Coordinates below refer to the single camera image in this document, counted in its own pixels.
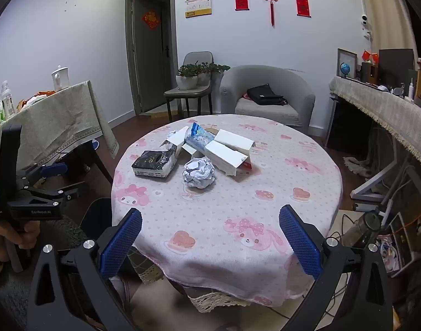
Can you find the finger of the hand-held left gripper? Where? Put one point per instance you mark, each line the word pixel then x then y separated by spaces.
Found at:
pixel 72 189
pixel 53 170

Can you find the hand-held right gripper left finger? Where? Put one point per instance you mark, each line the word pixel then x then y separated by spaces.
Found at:
pixel 122 244

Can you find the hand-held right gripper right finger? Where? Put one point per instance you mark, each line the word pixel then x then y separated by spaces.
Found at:
pixel 301 244

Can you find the black packet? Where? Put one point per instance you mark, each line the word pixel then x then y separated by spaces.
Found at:
pixel 151 162

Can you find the small white carton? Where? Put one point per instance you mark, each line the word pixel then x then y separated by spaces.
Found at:
pixel 176 138

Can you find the blue tissue packet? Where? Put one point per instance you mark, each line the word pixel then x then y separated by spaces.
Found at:
pixel 196 139

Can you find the person's left hand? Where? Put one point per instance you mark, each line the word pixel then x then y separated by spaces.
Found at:
pixel 31 231

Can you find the dark wooden table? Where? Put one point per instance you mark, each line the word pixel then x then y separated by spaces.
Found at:
pixel 100 165

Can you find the grey fluffy rug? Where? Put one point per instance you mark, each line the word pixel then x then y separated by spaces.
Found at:
pixel 63 229

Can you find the beige tablecloth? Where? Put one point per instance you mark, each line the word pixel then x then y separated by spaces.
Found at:
pixel 51 120

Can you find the glass jar with black lid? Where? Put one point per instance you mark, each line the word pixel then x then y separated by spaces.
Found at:
pixel 360 229

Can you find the clear plastic bottle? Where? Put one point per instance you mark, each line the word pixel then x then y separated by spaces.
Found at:
pixel 7 98

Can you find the pink printed tablecloth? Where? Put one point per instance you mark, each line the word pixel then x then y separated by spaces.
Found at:
pixel 231 207

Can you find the white kettle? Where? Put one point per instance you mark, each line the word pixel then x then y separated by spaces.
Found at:
pixel 61 77

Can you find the beige floor cloth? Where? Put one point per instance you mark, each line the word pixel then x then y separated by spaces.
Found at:
pixel 355 167

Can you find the cream lace tablecloth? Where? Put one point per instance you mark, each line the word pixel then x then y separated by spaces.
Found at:
pixel 210 300

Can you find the crumpled paper ball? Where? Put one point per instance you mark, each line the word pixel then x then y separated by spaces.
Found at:
pixel 198 172

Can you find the flat cardboard box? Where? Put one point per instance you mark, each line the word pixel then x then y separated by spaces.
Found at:
pixel 158 113

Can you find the white and red carton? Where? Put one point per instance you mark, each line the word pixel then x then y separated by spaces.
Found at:
pixel 224 157

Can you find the black cabinet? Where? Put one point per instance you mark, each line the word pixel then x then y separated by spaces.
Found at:
pixel 348 124

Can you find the grey door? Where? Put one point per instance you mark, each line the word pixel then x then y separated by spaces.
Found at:
pixel 151 65

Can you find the grey armchair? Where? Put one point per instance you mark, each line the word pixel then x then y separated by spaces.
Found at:
pixel 300 100

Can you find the black bag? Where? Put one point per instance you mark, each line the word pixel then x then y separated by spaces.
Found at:
pixel 264 94

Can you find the potted plant in white pot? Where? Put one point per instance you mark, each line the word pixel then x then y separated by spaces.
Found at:
pixel 187 81

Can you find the beige fringed desk cloth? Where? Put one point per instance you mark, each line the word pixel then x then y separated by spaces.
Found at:
pixel 379 107

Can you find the red door decoration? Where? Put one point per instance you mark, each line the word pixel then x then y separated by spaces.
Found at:
pixel 151 19

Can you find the small blue globe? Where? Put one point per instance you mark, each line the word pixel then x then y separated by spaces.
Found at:
pixel 344 69

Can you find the grey dining chair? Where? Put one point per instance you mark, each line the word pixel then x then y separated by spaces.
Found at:
pixel 198 58

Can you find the potted plant in grey pot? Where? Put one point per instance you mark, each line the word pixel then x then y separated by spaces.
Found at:
pixel 210 69

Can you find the black monitor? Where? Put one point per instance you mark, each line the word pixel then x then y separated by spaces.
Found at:
pixel 395 69

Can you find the small red flags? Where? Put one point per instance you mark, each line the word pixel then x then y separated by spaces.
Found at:
pixel 367 55

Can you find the white desk frame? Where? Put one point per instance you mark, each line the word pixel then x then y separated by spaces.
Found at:
pixel 376 182

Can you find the picture frame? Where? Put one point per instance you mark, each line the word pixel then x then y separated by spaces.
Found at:
pixel 346 57

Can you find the wall calendar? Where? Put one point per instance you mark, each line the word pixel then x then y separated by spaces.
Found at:
pixel 198 1

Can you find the white security camera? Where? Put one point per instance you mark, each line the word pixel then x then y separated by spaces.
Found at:
pixel 365 24

